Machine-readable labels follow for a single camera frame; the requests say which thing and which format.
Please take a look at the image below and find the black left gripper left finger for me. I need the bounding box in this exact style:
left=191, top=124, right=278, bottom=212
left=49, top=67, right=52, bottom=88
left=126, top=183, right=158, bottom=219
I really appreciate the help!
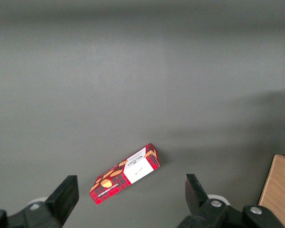
left=0, top=175, right=79, bottom=228

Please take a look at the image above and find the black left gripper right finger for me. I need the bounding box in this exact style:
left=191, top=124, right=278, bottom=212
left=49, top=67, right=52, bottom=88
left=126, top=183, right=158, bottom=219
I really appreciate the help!
left=177, top=174, right=285, bottom=228

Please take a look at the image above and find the wooden drawer cabinet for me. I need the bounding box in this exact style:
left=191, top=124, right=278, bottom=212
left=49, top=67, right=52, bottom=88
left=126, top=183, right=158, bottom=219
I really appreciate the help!
left=258, top=154, right=285, bottom=228

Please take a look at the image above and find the red tartan shortbread box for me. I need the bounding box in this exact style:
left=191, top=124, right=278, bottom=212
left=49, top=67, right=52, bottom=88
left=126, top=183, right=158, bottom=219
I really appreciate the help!
left=88, top=142, right=161, bottom=206

